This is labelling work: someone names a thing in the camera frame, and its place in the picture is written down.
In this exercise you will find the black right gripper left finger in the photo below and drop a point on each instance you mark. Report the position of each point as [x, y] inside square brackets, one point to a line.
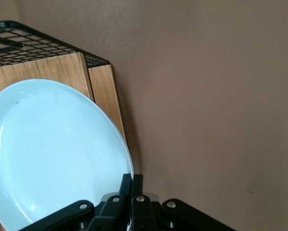
[110, 211]

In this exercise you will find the light blue round plate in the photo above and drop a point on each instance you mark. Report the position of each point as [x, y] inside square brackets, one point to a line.
[57, 149]

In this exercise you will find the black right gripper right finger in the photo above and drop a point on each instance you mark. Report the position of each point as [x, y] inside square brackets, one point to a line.
[144, 214]

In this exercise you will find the brown table cover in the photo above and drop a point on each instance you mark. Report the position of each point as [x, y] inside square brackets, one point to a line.
[206, 96]

